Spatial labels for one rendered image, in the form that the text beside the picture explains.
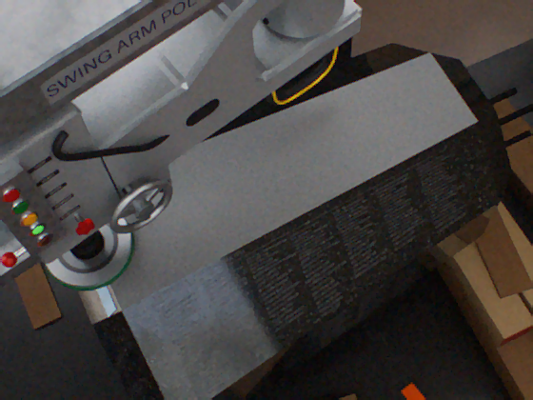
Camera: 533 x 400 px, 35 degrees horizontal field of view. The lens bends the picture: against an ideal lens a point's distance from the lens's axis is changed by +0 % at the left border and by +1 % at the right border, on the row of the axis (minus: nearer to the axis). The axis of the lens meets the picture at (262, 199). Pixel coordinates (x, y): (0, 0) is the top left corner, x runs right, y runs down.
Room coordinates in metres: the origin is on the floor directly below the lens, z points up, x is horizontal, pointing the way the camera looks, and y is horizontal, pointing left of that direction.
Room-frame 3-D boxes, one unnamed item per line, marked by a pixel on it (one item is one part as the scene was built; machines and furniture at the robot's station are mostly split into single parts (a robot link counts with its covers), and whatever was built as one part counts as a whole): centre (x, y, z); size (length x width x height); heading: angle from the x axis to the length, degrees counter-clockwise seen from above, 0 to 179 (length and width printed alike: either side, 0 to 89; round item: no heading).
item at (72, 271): (0.78, 0.43, 0.90); 0.21 x 0.21 x 0.01
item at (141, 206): (0.75, 0.26, 1.22); 0.15 x 0.10 x 0.15; 123
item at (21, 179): (0.65, 0.43, 1.40); 0.08 x 0.03 x 0.28; 123
